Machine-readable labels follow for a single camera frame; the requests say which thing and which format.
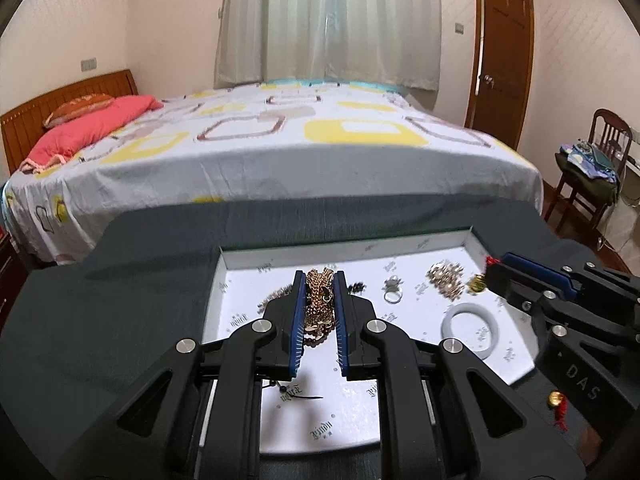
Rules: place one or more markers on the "pink pillow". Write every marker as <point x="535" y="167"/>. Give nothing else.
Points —
<point x="59" y="144"/>

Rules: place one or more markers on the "dark grey table cloth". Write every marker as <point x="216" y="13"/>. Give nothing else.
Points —
<point x="79" y="335"/>

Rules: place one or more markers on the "wall switch plate left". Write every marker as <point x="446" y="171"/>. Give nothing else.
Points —
<point x="88" y="64"/>

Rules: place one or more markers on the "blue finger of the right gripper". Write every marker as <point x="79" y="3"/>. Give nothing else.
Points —
<point x="552" y="278"/>
<point x="518" y="289"/>

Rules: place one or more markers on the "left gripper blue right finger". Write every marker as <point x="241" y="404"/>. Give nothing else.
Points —
<point x="359" y="333"/>

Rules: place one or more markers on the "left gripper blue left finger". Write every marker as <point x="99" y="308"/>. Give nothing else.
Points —
<point x="280" y="356"/>

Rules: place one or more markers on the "pale jade bangle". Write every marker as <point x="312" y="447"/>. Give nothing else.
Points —
<point x="474" y="325"/>

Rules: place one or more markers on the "black cord pendant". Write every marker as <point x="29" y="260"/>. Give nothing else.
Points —
<point x="290" y="392"/>

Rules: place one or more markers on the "wooden chair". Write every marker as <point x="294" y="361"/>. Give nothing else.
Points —
<point x="611" y="135"/>

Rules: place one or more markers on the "wooden headboard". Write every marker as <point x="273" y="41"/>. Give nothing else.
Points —
<point x="22" y="127"/>

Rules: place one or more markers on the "clothes pile on chair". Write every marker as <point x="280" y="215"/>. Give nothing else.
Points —
<point x="593" y="165"/>

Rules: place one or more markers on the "rose gold brooch in tray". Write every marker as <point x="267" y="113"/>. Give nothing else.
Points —
<point x="446" y="277"/>

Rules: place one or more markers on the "wooden nightstand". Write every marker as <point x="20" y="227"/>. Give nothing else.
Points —
<point x="13" y="275"/>

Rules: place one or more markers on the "orange patterned pillow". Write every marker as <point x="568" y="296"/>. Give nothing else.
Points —
<point x="76" y="108"/>

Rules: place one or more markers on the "brown wooden door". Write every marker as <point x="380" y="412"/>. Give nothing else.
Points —
<point x="502" y="68"/>

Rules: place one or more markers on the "rose gold brooch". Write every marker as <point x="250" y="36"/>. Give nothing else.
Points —
<point x="319" y="307"/>
<point x="446" y="277"/>

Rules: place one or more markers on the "bed with patterned sheet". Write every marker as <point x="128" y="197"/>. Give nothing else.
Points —
<point x="258" y="142"/>

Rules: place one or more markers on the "gold bell short red tassel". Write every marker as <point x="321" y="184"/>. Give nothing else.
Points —
<point x="477" y="283"/>

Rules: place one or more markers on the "white curtain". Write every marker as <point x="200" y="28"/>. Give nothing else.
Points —
<point x="396" y="43"/>

